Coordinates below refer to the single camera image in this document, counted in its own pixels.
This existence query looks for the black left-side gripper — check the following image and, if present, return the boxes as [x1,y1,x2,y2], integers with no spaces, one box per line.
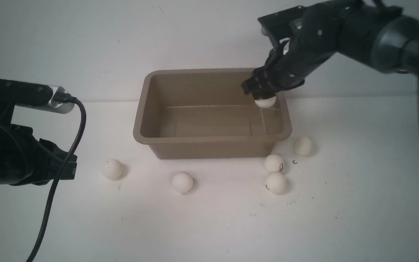
[0,125,77,186]

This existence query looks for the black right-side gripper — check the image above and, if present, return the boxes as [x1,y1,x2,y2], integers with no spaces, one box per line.
[241,5,342,100]

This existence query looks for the tan plastic bin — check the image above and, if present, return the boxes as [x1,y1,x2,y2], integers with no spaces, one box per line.
[133,68,292,159]

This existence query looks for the marked white ping-pong ball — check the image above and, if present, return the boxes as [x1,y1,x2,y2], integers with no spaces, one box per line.
[263,154,285,173]

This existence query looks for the dark right-side robot arm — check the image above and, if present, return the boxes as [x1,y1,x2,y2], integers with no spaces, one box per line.
[242,0,419,100]

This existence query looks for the left-side black cable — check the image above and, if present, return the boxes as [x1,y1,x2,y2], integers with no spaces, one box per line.
[26,93,87,262]

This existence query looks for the right-side wrist camera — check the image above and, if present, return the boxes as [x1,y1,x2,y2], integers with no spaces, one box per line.
[257,5,307,49]

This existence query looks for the left-side silver wrist camera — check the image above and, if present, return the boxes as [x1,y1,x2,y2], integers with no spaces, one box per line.
[0,79,75,126]

